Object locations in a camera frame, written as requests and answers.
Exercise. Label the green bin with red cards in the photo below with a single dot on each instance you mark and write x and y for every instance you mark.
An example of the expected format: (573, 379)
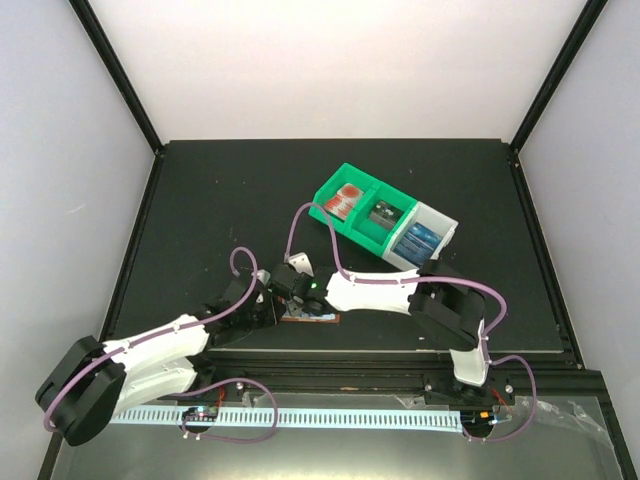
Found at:
(346, 173)

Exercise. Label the right circuit board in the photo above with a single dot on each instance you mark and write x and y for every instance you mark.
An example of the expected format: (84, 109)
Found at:
(485, 417)

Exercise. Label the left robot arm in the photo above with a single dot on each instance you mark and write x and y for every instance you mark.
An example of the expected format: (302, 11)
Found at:
(95, 381)

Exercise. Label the brown leather card holder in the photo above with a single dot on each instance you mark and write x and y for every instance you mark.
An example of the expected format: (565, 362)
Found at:
(294, 314)

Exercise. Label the white slotted cable duct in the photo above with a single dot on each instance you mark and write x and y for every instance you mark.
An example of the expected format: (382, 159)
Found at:
(300, 418)

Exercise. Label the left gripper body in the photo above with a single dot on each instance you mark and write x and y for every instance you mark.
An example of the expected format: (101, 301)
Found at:
(268, 318)

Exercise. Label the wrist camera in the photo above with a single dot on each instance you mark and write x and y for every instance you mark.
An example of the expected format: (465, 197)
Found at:
(300, 263)
(263, 276)

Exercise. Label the blue credit card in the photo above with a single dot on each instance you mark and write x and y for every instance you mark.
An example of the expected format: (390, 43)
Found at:
(320, 318)

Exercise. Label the circuit board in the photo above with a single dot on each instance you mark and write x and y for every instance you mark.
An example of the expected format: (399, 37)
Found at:
(485, 417)
(200, 414)

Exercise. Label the black frame post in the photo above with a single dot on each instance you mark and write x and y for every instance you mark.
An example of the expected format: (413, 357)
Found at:
(102, 45)
(572, 45)

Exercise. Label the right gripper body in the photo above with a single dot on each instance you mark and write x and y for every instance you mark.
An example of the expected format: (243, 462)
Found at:
(296, 307)

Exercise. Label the red card stack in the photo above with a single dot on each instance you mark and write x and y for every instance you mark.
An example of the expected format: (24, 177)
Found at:
(343, 201)

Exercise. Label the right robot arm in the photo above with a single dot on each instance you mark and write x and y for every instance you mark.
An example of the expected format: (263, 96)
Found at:
(449, 310)

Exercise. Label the blue card stack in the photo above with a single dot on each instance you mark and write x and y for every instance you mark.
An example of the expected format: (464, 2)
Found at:
(417, 244)

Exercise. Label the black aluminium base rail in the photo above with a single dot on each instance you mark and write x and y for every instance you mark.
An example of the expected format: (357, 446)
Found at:
(320, 372)

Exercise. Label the black card stack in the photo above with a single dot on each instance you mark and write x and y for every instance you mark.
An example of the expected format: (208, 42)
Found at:
(385, 215)

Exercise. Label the right black frame post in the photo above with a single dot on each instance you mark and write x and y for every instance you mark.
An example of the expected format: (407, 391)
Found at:
(572, 45)

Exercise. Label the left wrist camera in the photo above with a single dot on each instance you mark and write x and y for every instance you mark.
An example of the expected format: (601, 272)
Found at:
(263, 276)

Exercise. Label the green bin with black cards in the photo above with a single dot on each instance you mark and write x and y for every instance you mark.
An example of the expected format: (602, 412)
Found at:
(371, 237)

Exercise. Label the left circuit board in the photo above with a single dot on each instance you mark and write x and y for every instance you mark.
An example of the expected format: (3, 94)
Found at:
(200, 414)

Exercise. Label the white bin with blue cards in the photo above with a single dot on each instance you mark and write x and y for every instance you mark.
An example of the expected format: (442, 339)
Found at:
(430, 218)

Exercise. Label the left black frame post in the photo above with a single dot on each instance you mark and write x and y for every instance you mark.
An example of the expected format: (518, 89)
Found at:
(102, 45)

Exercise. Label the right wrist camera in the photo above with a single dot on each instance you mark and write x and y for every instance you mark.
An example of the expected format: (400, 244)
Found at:
(300, 263)

